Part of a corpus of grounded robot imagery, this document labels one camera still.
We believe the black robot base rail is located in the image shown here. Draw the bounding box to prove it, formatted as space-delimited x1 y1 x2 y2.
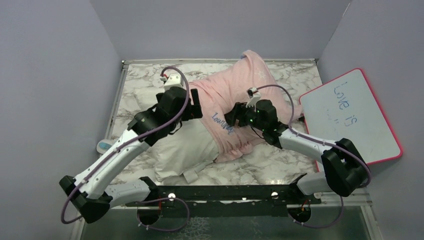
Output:
127 184 321 218

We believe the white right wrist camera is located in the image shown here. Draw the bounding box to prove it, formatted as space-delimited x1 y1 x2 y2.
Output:
245 87 261 108

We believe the white pillow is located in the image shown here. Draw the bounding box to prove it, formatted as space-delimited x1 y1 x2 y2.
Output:
132 86 220 185

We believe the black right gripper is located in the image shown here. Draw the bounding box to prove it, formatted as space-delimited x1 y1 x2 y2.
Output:
221 103 266 133

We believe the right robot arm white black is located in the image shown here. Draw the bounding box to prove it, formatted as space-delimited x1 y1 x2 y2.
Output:
224 99 371 204

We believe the pink framed whiteboard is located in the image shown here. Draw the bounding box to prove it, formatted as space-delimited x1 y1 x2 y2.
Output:
299 68 403 165

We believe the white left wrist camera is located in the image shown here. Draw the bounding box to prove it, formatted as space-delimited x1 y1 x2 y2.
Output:
164 73 185 91

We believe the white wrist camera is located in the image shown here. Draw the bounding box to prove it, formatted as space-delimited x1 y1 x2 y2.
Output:
164 73 185 91
245 87 261 108

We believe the Elsa print pink-lined pillowcase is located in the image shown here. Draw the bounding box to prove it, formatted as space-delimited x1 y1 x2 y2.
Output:
189 50 302 163

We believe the aluminium table frame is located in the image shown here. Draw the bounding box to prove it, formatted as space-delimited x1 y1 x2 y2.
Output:
71 59 372 240

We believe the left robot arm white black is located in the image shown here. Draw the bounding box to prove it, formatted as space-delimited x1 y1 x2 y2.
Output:
59 86 203 224

